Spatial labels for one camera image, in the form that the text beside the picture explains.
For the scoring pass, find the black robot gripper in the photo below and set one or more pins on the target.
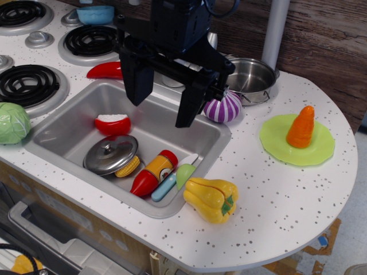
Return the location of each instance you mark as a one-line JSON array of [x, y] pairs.
[[175, 30]]

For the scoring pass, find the orange toy carrot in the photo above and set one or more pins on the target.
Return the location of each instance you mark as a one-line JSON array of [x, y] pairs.
[[301, 131]]

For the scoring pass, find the lime green plate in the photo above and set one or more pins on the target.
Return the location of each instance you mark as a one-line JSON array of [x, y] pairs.
[[273, 138]]

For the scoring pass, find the grey toy faucet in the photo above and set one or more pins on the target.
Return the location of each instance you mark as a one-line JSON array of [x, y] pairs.
[[173, 89]]

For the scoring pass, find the red toy chili pepper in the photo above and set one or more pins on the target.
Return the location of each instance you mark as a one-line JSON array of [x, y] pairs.
[[110, 70]]

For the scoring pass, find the purple striped toy onion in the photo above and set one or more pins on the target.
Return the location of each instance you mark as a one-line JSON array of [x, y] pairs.
[[225, 110]]

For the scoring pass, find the red white toy slice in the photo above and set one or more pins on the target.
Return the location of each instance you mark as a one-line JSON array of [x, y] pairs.
[[108, 125]]

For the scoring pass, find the grey toy sink basin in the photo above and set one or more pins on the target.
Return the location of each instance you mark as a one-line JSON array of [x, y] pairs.
[[66, 135]]

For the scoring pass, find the yellow toy corn cob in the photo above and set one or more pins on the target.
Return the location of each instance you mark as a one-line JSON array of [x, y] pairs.
[[129, 168]]

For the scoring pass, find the stainless steel pot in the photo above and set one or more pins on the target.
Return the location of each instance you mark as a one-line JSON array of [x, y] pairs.
[[252, 80]]

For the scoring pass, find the green toy fruit half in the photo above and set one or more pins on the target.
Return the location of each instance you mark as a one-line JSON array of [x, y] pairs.
[[184, 172]]

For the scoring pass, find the black coil burner top middle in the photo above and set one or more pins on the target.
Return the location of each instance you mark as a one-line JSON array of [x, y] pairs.
[[89, 45]]

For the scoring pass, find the black coil burner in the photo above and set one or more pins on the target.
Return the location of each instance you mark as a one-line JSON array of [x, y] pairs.
[[39, 89], [23, 17], [89, 45]]

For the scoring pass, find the steel pot lid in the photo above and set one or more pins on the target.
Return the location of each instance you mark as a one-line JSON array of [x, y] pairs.
[[111, 154]]

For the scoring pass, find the red yellow toy bottle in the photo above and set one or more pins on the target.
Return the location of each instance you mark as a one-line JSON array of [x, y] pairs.
[[154, 173]]

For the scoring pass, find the blue plastic bowl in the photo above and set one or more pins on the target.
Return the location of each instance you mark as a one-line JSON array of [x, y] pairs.
[[96, 15]]

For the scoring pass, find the grey stove knob rear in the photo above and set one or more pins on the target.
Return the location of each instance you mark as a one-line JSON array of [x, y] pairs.
[[71, 20]]

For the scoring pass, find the grey stove knob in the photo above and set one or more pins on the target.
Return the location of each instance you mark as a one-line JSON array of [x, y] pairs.
[[39, 40], [71, 20]]

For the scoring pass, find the white vertical pole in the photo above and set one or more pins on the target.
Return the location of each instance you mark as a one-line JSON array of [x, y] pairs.
[[275, 28]]

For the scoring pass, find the black coil burner lower left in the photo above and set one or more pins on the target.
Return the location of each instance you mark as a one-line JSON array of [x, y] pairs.
[[39, 89]]

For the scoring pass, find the yellow toy bell pepper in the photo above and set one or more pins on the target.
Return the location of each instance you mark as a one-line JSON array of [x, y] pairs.
[[214, 200]]

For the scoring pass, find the green toy cabbage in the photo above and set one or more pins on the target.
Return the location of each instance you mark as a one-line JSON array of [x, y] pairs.
[[15, 123]]

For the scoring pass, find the black coil burner top left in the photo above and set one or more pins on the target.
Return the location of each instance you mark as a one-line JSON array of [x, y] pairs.
[[23, 17]]

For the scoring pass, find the grey stove knob left edge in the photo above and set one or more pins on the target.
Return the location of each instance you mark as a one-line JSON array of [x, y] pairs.
[[6, 62]]

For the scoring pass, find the yellow object bottom left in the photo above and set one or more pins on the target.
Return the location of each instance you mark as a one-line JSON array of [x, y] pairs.
[[22, 265]]

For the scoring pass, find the blue handled toy knife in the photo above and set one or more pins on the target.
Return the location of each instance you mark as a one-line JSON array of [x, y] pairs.
[[169, 182]]

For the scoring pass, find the grey oven door handle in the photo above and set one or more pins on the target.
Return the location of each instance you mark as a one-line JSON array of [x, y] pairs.
[[62, 253]]

